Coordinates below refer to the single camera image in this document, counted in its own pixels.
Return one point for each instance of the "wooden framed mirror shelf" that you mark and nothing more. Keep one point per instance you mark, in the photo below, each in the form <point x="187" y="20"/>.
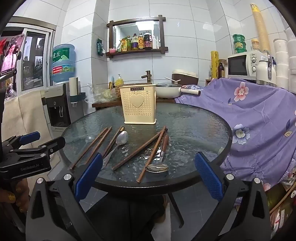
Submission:
<point x="129" y="30"/>

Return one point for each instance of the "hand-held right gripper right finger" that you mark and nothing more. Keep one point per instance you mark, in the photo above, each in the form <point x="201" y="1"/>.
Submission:
<point x="208" y="178"/>

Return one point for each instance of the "person's legs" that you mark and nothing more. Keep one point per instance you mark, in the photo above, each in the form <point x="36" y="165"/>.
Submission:
<point x="120" y="215"/>

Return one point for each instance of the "yellow wrap roll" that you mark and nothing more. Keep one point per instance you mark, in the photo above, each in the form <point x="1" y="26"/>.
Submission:
<point x="214" y="64"/>

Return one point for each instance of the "green instant noodle bowls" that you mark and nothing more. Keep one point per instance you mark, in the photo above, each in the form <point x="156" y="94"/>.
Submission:
<point x="239" y="45"/>

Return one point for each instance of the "yellow-lid jar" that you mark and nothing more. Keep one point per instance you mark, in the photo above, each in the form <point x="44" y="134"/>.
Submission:
<point x="255" y="45"/>

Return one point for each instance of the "smartphone on mount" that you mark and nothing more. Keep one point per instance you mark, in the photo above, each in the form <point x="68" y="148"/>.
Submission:
<point x="11" y="54"/>

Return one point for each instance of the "beige cloth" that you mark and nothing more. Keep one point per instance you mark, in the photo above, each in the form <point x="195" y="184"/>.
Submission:
<point x="27" y="115"/>

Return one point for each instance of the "sliding glass window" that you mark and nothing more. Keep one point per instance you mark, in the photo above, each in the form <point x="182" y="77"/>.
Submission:
<point x="34" y="62"/>

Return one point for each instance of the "green glass bottle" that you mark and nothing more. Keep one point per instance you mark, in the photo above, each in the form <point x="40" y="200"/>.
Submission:
<point x="129" y="44"/>

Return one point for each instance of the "brown white rice cooker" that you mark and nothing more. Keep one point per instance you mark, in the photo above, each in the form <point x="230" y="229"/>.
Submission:
<point x="187" y="77"/>

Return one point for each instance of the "brown wooden chopstick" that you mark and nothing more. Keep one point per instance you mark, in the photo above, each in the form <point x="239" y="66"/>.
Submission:
<point x="138" y="151"/>
<point x="101" y="140"/>
<point x="92" y="144"/>
<point x="150" y="160"/>

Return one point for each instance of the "grey water dispenser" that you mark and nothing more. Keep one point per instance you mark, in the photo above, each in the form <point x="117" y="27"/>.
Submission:
<point x="57" y="109"/>

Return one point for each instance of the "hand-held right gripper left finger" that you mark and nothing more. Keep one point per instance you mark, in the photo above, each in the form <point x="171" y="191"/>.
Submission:
<point x="89" y="178"/>

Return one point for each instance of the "white microwave oven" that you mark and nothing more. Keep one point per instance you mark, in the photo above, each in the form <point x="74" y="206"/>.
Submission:
<point x="238" y="64"/>

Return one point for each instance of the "yellow seasoning packet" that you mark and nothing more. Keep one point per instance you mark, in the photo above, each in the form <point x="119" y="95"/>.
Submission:
<point x="124" y="46"/>

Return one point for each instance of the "white paper cup tube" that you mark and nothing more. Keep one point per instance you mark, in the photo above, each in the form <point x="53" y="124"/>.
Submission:
<point x="73" y="87"/>

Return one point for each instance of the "silver metal spoon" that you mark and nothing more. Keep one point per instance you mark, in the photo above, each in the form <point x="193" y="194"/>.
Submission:
<point x="122" y="138"/>

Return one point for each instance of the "pink small bowl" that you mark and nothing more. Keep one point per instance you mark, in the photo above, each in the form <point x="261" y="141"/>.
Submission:
<point x="112" y="50"/>

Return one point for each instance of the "person's left hand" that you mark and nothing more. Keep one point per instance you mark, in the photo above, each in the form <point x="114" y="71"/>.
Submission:
<point x="10" y="197"/>

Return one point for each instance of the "blue water jug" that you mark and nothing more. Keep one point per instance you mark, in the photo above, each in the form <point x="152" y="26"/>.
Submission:
<point x="63" y="64"/>

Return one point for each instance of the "teal cup holder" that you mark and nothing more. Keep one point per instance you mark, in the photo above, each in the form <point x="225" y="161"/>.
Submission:
<point x="78" y="97"/>

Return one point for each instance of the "white rice ladle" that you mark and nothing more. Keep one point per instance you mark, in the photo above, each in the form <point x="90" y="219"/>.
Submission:
<point x="172" y="79"/>

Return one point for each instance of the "purple floral cloth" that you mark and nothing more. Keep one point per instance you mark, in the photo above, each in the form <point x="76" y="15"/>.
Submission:
<point x="254" y="115"/>

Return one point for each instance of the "cream cooking pot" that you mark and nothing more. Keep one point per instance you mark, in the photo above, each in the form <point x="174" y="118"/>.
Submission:
<point x="166" y="92"/>

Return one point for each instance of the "tall paper cup stack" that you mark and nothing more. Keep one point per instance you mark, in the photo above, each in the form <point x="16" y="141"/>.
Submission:
<point x="261" y="27"/>

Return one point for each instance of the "brown glass bottle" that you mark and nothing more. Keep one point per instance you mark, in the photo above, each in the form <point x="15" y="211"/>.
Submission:
<point x="221" y="70"/>

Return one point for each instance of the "wooden counter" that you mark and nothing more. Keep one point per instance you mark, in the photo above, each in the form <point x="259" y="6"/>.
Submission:
<point x="104" y="105"/>

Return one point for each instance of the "clear plastic bag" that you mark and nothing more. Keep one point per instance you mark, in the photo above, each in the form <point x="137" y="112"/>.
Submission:
<point x="104" y="95"/>

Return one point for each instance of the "white plastic bottle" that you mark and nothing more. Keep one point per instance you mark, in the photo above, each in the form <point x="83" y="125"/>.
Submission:
<point x="154" y="42"/>

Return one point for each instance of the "cream perforated utensil holder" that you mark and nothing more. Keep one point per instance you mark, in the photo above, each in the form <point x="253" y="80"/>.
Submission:
<point x="138" y="113"/>

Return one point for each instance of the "green hanging packet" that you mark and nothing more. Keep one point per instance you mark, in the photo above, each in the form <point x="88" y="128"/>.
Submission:
<point x="100" y="48"/>

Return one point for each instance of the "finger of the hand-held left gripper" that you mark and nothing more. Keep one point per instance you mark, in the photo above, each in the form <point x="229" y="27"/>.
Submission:
<point x="55" y="142"/>
<point x="30" y="136"/>

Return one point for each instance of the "small white bottle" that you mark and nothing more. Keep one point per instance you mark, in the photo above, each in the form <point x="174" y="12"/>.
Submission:
<point x="158" y="43"/>

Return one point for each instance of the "stacks of white cups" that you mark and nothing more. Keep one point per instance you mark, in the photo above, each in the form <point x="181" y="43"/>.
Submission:
<point x="283" y="58"/>

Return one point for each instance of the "white electric kettle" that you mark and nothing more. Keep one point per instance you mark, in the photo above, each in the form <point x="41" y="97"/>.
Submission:
<point x="262" y="71"/>

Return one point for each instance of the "yellow soap pump bottle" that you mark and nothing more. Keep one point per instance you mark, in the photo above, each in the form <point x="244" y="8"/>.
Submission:
<point x="119" y="81"/>

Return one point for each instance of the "person's left forearm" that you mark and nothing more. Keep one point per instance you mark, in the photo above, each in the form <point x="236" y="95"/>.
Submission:
<point x="9" y="227"/>

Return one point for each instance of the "brass faucet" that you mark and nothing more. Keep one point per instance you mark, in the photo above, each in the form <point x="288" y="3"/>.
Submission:
<point x="148" y="76"/>

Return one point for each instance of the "brown-label sauce bottle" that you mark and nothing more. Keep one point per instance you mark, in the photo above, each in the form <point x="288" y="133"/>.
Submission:
<point x="140" y="42"/>

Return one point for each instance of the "dark soy sauce bottle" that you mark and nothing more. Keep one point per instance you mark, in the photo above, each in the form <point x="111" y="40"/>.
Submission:
<point x="148" y="40"/>

